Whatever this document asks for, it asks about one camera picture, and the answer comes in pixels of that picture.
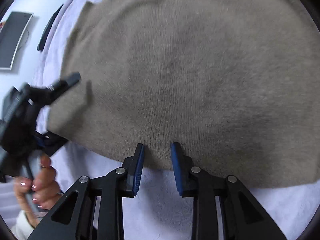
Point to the white left sleeve forearm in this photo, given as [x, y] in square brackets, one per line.
[22, 229]

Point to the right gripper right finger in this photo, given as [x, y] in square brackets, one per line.
[243, 217]

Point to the lavender embossed bed blanket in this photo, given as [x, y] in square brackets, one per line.
[158, 212]

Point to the olive brown knit sweater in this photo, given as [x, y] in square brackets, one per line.
[235, 82]

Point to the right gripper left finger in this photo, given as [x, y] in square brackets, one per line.
[93, 208]

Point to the left hand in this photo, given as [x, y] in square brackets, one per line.
[46, 190]

